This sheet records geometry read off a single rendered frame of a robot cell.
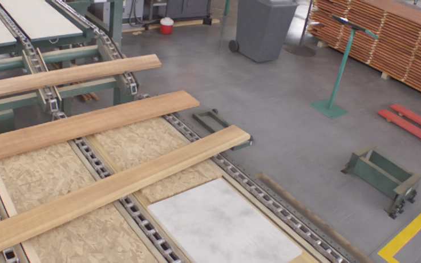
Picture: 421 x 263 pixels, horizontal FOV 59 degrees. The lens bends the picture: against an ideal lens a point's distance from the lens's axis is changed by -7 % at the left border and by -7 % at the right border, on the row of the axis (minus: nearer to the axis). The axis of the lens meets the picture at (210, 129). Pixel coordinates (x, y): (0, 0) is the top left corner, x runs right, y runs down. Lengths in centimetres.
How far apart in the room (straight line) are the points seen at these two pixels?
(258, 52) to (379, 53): 218
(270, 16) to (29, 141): 419
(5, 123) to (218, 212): 163
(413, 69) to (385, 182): 331
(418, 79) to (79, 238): 589
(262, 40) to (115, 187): 429
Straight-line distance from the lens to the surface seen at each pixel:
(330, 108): 523
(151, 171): 208
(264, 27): 582
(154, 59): 322
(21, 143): 231
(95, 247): 176
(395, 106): 582
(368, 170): 390
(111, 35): 549
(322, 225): 336
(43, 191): 204
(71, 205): 189
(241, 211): 200
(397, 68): 694
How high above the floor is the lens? 217
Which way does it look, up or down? 31 degrees down
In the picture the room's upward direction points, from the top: 10 degrees clockwise
